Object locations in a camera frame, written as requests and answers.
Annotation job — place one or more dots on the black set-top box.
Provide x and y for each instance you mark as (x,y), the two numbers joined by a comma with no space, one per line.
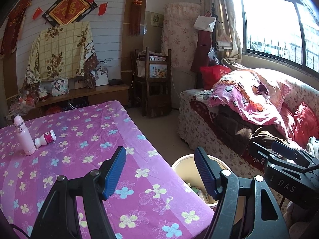
(115,81)

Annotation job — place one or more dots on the beige curtain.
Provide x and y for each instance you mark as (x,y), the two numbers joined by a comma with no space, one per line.
(233,29)

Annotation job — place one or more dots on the white paper bag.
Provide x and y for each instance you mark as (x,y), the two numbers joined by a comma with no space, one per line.
(204,23)

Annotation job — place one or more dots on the pink floral tablecloth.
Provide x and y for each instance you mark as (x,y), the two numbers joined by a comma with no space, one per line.
(74,134)

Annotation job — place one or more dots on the wooden cabinet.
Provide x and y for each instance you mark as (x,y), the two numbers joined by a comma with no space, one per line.
(99,93)

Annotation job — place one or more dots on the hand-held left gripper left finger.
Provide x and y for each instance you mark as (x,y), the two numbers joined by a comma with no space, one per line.
(114,174)

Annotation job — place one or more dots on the floral fabric appliance cover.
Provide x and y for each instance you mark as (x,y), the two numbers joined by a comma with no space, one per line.
(182,34)

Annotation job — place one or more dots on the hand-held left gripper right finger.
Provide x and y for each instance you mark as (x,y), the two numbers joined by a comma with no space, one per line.
(205,174)

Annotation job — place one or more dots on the small photo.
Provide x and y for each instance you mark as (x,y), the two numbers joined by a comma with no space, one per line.
(79,84)

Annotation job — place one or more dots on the window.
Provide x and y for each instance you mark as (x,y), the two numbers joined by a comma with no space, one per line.
(269,25)

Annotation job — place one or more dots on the red bag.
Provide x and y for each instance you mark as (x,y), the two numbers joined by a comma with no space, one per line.
(214,76)

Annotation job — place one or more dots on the red gold framed decoration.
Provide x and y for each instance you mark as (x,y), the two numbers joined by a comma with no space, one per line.
(68,8)

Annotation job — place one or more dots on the red wall hanging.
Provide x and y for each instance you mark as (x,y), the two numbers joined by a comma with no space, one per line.
(12,29)

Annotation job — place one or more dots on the red knot ornament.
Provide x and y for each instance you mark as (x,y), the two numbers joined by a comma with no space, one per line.
(135,17)

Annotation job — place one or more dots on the dark red garment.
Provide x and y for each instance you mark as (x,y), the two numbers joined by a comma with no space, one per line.
(203,52)

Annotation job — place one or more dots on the floral sofa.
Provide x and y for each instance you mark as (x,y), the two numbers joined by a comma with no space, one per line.
(194,119)

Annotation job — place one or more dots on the dark wooden chair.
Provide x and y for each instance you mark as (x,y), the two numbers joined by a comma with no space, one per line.
(157,94)

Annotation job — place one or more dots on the red cushion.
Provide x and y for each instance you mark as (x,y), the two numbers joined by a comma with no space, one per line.
(305,122)

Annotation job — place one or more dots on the wedding photo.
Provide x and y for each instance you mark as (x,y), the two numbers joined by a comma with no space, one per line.
(101,76)

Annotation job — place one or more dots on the pink printed blanket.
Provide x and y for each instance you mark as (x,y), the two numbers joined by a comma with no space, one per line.
(239,97)

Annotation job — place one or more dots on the small red flag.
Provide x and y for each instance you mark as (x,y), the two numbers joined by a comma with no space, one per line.
(103,8)
(38,13)

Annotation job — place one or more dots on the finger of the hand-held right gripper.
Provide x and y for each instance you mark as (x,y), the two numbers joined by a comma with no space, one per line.
(285,148)
(259,153)

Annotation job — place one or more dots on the framed couple photo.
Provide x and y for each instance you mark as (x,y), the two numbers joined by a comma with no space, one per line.
(59,87)

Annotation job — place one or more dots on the small wall picture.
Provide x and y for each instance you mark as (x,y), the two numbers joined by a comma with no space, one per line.
(155,19)

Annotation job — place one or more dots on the clear plastic bag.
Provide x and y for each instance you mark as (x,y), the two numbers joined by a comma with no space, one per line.
(25,102)

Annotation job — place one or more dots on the yellow brown floral cloth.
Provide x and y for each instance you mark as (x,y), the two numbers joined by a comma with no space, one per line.
(62,54)

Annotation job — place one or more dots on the dark brown blanket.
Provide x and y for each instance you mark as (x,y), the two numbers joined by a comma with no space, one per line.
(234,134)

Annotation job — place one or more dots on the pink water bottle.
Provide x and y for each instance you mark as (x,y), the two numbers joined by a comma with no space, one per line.
(26,142)

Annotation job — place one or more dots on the white yogurt bottle pink label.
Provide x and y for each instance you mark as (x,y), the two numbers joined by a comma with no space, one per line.
(46,138)

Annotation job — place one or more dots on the beige bin white rim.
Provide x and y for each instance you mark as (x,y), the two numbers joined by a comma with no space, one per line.
(184,166)

